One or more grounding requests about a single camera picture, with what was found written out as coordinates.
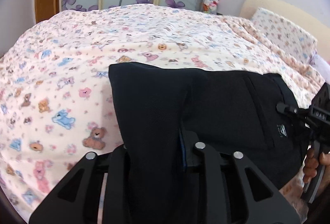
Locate lilac pillow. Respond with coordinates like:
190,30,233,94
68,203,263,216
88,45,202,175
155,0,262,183
310,54,330,84

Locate teddy print pillow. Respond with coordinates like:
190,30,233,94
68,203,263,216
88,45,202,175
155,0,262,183
251,8,317,64

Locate beige bed headboard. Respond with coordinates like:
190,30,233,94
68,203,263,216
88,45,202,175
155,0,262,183
239,0,330,62

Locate person right hand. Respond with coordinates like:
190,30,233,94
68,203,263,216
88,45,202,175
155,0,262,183
303,148,330,187

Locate teddy bear print blanket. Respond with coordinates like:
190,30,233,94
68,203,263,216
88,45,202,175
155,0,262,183
1,4,324,221

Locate black pants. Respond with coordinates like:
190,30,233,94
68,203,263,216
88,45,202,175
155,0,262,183
108,62,308,223

